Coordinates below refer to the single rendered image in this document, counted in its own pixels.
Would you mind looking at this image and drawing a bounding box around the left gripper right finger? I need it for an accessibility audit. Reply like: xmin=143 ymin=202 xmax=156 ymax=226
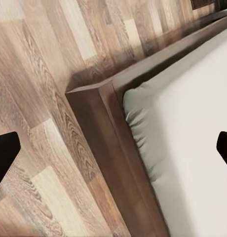
xmin=216 ymin=131 xmax=227 ymax=164

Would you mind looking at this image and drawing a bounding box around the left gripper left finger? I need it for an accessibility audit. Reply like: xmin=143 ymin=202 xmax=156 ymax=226
xmin=0 ymin=131 xmax=21 ymax=183

